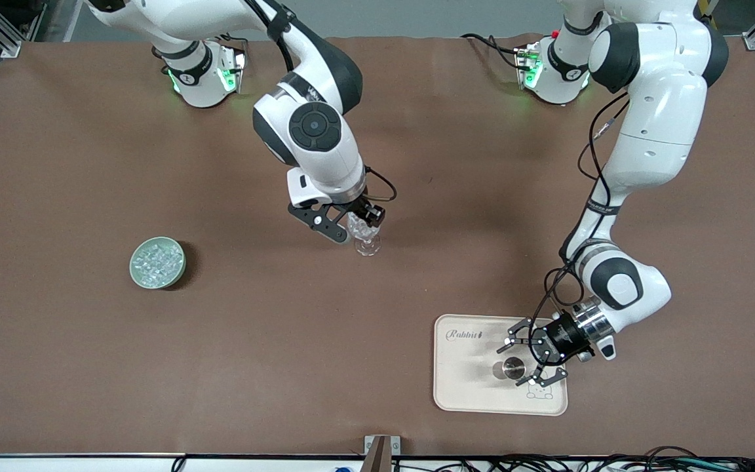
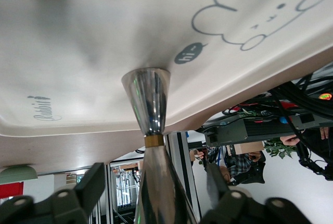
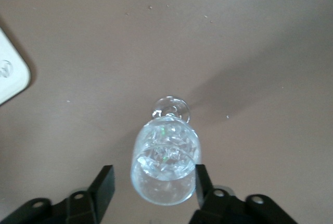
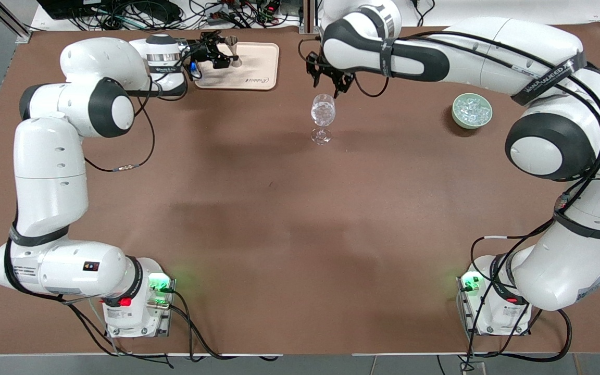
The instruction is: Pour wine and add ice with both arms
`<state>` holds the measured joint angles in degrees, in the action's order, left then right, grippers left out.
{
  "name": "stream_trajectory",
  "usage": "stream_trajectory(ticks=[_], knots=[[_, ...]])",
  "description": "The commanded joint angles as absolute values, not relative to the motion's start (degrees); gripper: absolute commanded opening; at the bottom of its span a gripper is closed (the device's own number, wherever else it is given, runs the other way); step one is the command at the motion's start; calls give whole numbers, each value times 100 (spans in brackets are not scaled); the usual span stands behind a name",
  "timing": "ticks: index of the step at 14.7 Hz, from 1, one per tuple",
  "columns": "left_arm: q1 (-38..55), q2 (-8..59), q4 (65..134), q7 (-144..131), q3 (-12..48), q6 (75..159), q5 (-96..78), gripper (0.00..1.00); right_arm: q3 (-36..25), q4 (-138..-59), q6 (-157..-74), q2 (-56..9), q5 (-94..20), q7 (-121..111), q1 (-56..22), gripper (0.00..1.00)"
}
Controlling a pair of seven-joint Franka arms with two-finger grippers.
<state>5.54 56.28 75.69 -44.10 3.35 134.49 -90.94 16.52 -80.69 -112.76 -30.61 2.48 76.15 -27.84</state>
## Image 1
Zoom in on silver metal jigger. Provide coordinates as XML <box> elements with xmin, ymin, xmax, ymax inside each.
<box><xmin>492</xmin><ymin>357</ymin><xmax>528</xmax><ymax>382</ymax></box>

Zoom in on clear ice cubes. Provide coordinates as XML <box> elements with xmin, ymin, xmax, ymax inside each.
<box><xmin>135</xmin><ymin>241</ymin><xmax>180</xmax><ymax>284</ymax></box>

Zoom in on clear wine glass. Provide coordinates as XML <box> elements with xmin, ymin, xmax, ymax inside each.
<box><xmin>347</xmin><ymin>213</ymin><xmax>383</xmax><ymax>257</ymax></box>

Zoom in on cream rabbit print tray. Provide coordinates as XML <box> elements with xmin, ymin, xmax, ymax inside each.
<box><xmin>433</xmin><ymin>314</ymin><xmax>569</xmax><ymax>416</ymax></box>

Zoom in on green round bowl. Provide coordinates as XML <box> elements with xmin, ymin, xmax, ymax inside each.
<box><xmin>129</xmin><ymin>236</ymin><xmax>187</xmax><ymax>290</ymax></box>

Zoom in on brown table mat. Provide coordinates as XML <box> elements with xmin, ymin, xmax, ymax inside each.
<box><xmin>0</xmin><ymin>34</ymin><xmax>755</xmax><ymax>458</ymax></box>

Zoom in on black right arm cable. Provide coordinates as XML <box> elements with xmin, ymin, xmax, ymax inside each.
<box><xmin>243</xmin><ymin>0</ymin><xmax>398</xmax><ymax>203</ymax></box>

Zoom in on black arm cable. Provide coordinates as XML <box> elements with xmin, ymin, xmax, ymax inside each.
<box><xmin>533</xmin><ymin>92</ymin><xmax>630</xmax><ymax>368</ymax></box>
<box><xmin>243</xmin><ymin>0</ymin><xmax>398</xmax><ymax>203</ymax></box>

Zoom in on black cable bundle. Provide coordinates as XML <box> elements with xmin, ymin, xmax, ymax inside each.
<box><xmin>394</xmin><ymin>446</ymin><xmax>755</xmax><ymax>472</ymax></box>

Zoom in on brown wooden post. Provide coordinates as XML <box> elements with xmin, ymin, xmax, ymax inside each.
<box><xmin>364</xmin><ymin>436</ymin><xmax>392</xmax><ymax>472</ymax></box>

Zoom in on grey metal bracket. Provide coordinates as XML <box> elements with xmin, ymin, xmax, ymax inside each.
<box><xmin>364</xmin><ymin>435</ymin><xmax>401</xmax><ymax>456</ymax></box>

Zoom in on black right base cable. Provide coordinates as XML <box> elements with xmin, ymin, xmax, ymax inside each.
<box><xmin>210</xmin><ymin>29</ymin><xmax>248</xmax><ymax>60</ymax></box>

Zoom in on black base cable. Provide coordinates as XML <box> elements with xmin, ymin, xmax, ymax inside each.
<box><xmin>461</xmin><ymin>33</ymin><xmax>526</xmax><ymax>69</ymax></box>
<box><xmin>210</xmin><ymin>29</ymin><xmax>248</xmax><ymax>60</ymax></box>

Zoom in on black left base cable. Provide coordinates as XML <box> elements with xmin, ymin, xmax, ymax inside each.
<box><xmin>461</xmin><ymin>33</ymin><xmax>526</xmax><ymax>69</ymax></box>

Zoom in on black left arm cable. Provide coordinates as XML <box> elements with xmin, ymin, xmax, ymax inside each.
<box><xmin>533</xmin><ymin>92</ymin><xmax>630</xmax><ymax>368</ymax></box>

